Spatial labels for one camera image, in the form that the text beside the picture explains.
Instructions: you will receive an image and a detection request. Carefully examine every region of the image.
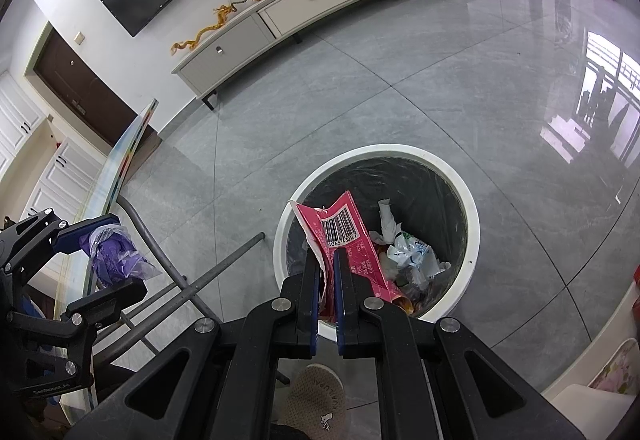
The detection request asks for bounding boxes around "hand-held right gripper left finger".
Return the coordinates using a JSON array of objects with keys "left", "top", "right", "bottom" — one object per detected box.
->
[{"left": 82, "top": 260, "right": 322, "bottom": 440}]

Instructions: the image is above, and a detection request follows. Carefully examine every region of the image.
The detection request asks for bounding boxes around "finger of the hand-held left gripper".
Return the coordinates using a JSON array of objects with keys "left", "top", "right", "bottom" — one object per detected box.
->
[
  {"left": 0, "top": 209, "right": 121, "bottom": 271},
  {"left": 65, "top": 281, "right": 148, "bottom": 336}
]

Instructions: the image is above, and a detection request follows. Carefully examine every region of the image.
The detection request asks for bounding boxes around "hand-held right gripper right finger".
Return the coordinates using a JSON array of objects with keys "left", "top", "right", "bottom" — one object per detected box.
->
[{"left": 334, "top": 251, "right": 587, "bottom": 440}]

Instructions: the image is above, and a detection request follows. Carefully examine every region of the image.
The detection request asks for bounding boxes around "purple plastic bag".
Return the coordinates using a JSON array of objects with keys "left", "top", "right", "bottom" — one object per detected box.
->
[{"left": 80, "top": 225, "right": 163, "bottom": 288}]

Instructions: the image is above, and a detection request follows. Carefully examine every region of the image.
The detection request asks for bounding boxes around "red snack packet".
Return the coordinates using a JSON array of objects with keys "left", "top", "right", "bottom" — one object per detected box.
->
[{"left": 289, "top": 191, "right": 416, "bottom": 321}]

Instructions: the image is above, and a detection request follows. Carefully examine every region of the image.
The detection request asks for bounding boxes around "white round trash bin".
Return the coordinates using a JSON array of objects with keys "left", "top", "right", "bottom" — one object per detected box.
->
[{"left": 272, "top": 145, "right": 481, "bottom": 341}]

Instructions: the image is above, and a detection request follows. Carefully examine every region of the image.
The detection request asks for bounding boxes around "beige slipper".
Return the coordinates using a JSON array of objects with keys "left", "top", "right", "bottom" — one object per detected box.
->
[{"left": 282, "top": 364, "right": 346, "bottom": 440}]

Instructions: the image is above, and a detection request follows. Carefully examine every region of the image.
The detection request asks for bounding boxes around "glass table with coloured rim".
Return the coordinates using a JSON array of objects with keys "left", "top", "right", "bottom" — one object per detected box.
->
[{"left": 52, "top": 98, "right": 161, "bottom": 416}]

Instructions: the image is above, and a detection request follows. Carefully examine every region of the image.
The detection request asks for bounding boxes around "white crumpled tissue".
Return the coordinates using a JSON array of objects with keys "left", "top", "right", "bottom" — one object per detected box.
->
[{"left": 369, "top": 199, "right": 406, "bottom": 245}]

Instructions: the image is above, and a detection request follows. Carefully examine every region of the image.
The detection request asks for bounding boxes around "brown door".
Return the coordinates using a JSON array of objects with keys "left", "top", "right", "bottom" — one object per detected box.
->
[{"left": 32, "top": 27, "right": 138, "bottom": 148}]

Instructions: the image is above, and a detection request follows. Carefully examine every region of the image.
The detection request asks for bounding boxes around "golden dragon ornament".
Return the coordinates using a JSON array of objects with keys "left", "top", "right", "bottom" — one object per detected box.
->
[{"left": 171, "top": 0, "right": 288, "bottom": 55}]

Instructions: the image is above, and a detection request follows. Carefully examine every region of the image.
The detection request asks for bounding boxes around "white low furniture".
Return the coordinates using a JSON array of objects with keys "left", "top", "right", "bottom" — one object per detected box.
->
[{"left": 542, "top": 280, "right": 640, "bottom": 440}]

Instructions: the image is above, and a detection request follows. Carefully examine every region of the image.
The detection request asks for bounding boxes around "white television cabinet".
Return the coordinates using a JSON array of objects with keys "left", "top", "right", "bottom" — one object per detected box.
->
[{"left": 171, "top": 0, "right": 426, "bottom": 111}]

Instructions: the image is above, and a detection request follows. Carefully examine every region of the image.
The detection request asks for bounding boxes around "white wall cabinet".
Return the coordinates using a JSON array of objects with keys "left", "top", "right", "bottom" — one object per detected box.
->
[{"left": 0, "top": 70, "right": 108, "bottom": 221}]

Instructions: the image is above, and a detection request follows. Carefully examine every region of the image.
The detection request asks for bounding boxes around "grey metal table frame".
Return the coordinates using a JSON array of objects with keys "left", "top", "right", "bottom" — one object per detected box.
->
[{"left": 92, "top": 200, "right": 266, "bottom": 371}]

